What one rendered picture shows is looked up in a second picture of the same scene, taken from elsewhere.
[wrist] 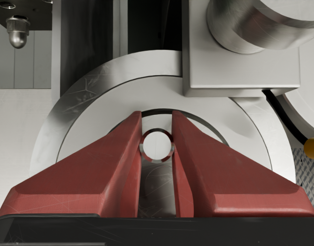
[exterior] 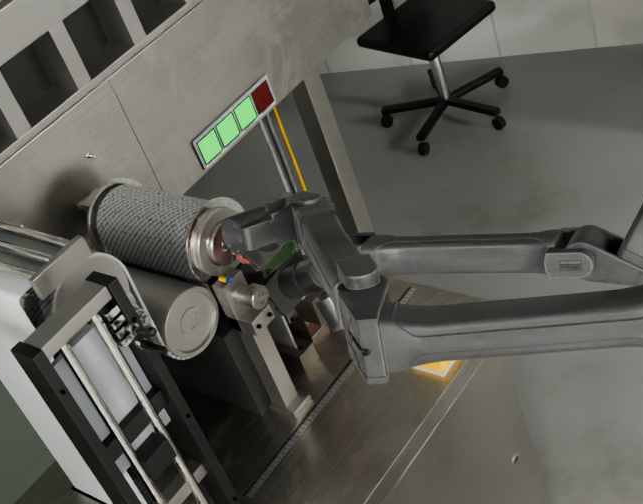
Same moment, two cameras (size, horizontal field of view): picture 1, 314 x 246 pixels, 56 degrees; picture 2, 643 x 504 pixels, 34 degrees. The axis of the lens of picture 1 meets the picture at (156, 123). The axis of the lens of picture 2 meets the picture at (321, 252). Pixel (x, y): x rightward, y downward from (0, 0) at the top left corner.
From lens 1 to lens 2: 1.67 m
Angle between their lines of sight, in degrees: 51
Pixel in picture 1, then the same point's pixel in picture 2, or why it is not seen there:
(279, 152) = (198, 273)
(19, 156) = (170, 141)
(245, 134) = (213, 270)
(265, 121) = (205, 278)
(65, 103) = not seen: hidden behind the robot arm
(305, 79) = (200, 298)
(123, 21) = not seen: outside the picture
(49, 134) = not seen: hidden behind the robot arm
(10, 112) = (189, 166)
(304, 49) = (204, 306)
